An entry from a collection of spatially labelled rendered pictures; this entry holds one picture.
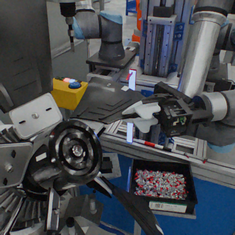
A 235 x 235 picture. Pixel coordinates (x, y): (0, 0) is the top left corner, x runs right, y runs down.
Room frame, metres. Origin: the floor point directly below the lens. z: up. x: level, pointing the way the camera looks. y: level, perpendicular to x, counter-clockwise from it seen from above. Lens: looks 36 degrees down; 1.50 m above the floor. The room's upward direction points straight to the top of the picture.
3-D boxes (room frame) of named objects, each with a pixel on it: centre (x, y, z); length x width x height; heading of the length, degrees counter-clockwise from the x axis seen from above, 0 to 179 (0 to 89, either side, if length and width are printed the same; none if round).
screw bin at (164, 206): (0.52, -0.16, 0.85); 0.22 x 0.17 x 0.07; 83
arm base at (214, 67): (1.09, -0.44, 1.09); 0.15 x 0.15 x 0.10
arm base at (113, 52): (1.26, 0.02, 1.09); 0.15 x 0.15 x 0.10
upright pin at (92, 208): (0.36, 0.06, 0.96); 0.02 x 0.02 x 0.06
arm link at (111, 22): (1.26, 0.03, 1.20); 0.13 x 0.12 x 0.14; 101
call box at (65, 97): (0.85, 0.21, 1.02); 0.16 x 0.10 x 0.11; 67
